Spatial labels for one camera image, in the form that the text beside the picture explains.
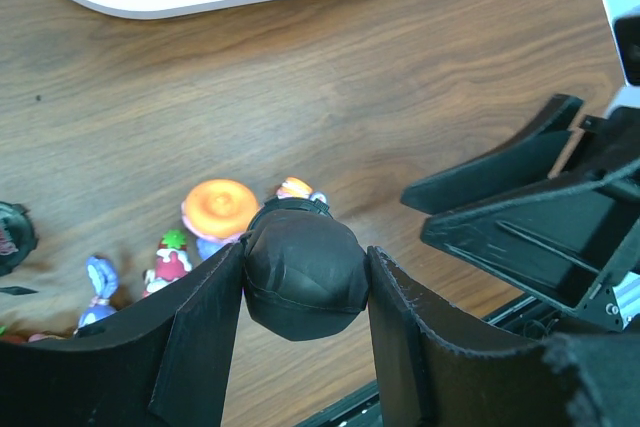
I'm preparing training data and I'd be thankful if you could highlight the black helmet figurine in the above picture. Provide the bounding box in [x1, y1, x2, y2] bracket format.
[243, 197, 370, 342]

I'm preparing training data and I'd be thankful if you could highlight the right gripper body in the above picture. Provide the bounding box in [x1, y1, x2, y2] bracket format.
[547, 107, 639, 332]

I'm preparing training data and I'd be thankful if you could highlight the purple bear toy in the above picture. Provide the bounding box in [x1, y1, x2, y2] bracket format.
[275, 177, 328, 204]

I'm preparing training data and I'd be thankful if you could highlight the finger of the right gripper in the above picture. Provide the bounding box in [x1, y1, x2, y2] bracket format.
[420, 159, 640, 318]
[400, 94, 583, 215]

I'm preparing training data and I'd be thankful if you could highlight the strawberry cake toy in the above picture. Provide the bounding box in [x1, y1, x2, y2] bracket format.
[142, 229, 193, 297]

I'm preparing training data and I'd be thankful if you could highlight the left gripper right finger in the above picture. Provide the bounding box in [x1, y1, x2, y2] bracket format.
[368, 247, 639, 426]

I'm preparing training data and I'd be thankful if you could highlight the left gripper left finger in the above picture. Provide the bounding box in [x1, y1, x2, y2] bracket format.
[1, 244, 244, 426]

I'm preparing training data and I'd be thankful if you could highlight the pink bunny toy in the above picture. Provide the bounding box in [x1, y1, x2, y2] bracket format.
[75, 256, 119, 333]

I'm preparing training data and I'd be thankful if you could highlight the pink donut toy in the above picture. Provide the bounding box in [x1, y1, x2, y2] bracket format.
[0, 326, 65, 344]

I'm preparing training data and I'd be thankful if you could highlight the purple octopus orange hat toy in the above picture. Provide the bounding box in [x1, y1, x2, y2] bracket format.
[181, 179, 260, 260]

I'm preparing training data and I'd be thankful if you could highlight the black-haired ninja figurine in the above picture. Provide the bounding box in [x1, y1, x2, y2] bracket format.
[1, 202, 38, 277]

